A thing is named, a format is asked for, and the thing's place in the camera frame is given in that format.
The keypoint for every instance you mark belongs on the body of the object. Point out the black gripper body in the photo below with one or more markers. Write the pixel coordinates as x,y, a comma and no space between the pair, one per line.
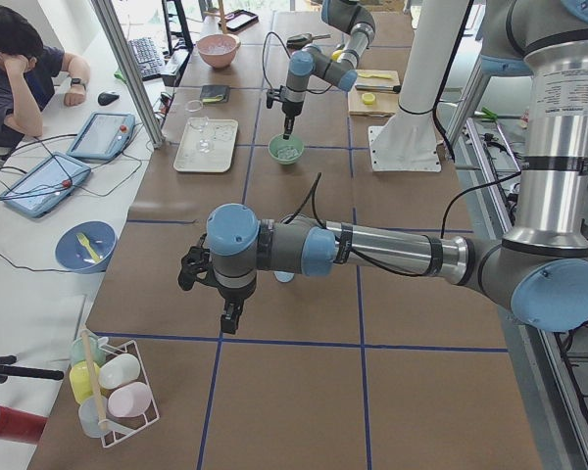
233,296
290,108

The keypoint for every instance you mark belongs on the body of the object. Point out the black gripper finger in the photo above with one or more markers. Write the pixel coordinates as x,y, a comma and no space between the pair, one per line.
229,320
288,127

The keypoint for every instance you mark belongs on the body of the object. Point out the green bowl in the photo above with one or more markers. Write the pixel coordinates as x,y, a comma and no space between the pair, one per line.
278,142

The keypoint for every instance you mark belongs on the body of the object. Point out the light blue cup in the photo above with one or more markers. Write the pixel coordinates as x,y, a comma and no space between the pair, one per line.
284,277

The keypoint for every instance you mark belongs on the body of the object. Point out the metal ice scoop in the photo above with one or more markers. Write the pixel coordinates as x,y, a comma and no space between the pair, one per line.
299,41

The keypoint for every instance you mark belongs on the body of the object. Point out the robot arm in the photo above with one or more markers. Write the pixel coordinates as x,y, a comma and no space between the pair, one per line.
347,16
538,270

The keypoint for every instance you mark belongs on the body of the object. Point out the ice cubes in green bowl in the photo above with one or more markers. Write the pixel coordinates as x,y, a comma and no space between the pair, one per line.
287,154

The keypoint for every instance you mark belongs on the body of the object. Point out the pink bowl of ice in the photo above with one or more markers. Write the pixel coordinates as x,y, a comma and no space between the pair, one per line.
218,50

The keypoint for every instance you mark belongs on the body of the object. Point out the blue bowl with fork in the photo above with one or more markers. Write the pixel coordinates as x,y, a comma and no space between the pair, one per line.
87,248

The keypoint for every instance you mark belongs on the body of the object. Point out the wooden cutting board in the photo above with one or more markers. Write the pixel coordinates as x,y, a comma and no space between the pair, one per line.
386,104

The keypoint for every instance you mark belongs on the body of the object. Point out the lemon half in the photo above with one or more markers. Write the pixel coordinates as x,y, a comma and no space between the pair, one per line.
368,98

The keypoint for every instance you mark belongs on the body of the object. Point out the steel muddler black tip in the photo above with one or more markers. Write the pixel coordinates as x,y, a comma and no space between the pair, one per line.
379,88

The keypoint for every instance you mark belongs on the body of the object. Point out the yellow plastic knife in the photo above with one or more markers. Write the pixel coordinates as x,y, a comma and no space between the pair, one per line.
385,76

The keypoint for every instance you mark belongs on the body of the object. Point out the cream bear tray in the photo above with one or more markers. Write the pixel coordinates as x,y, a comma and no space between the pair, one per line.
222,133

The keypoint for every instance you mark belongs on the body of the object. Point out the grey yellow folded cloth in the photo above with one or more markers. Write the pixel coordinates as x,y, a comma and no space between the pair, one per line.
214,93

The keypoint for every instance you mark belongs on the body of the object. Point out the clear wine glass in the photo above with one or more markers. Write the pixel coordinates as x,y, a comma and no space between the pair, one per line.
198,120

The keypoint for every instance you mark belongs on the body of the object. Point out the white cup rack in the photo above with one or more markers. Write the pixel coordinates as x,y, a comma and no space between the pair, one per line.
111,388

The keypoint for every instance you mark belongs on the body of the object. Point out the black keyboard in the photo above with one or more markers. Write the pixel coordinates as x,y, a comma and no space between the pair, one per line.
148,56

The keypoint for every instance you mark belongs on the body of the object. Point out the teach pendant far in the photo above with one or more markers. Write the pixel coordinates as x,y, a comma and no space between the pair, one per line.
103,137

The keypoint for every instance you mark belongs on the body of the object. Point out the teach pendant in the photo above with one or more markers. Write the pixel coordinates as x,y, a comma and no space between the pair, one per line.
45,186
103,137

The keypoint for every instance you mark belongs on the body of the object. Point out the black computer mouse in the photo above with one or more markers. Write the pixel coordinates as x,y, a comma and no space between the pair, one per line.
107,98

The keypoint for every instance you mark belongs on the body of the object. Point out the teach pendant near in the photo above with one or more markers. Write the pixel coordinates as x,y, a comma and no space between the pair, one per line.
45,186

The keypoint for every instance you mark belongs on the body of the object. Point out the seated person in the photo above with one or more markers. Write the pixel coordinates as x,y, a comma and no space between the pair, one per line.
27,70

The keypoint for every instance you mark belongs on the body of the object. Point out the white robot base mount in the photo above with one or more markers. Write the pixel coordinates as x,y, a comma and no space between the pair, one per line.
407,141

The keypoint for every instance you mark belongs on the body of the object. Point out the aluminium frame post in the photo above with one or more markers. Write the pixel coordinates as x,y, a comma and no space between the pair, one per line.
107,17

